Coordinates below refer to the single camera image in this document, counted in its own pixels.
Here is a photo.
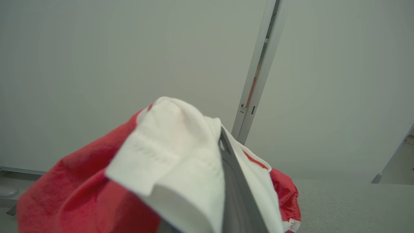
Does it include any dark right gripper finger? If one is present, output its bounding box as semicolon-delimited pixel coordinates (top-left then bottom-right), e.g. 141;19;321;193
219;127;269;233

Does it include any red and white garment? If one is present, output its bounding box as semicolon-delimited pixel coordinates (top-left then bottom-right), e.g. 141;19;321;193
16;96;301;233

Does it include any long grey partition foot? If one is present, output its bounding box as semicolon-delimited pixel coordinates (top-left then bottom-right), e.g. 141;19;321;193
0;186;19;198

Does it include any grey double partition frame post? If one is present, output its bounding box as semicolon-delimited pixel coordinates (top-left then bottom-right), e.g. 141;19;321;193
231;0;289;145

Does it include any grey partition bottom rail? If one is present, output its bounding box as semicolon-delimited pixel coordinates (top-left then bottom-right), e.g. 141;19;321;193
0;166;47;177

